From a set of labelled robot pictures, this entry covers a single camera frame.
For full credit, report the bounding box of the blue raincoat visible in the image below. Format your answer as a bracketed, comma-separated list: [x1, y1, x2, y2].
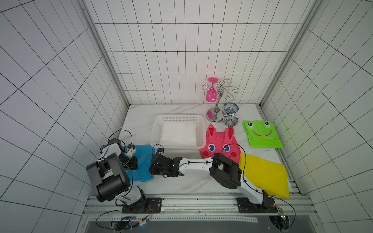
[126, 145, 154, 182]

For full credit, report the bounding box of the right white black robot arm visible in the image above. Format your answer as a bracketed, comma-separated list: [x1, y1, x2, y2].
[149, 153, 278, 213]

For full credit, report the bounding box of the silver metal glass rack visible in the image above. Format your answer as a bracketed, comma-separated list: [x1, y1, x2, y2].
[202, 79, 240, 123]

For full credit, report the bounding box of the blue patterned bowl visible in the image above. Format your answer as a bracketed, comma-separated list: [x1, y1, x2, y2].
[223, 103, 239, 114]
[222, 113, 240, 127]

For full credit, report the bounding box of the pink bunny face raincoat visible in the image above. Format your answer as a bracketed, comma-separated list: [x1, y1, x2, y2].
[199, 124, 241, 163]

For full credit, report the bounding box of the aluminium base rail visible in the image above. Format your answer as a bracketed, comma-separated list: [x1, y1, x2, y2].
[80, 194, 321, 228]

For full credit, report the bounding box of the far blue patterned bowl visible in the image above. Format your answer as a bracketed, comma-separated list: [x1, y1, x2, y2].
[223, 103, 239, 114]

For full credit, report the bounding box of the pink plastic wine glass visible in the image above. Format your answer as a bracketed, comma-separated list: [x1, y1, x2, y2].
[205, 77, 219, 103]

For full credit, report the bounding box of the near blue patterned bowl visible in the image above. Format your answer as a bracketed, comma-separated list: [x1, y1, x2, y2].
[222, 113, 240, 127]

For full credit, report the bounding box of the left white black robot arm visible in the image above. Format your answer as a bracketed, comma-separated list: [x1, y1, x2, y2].
[86, 138, 162, 214]

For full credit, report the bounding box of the green frog face raincoat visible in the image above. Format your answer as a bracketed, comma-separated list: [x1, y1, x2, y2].
[243, 120, 283, 148]

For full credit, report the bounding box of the yellow folded raincoat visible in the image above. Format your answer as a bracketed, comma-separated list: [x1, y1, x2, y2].
[239, 153, 290, 199]

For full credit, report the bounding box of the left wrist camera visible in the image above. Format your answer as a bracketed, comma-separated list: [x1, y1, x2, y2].
[125, 145, 136, 158]

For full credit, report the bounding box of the white plastic perforated basket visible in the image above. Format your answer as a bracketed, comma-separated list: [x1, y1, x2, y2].
[150, 114, 206, 158]

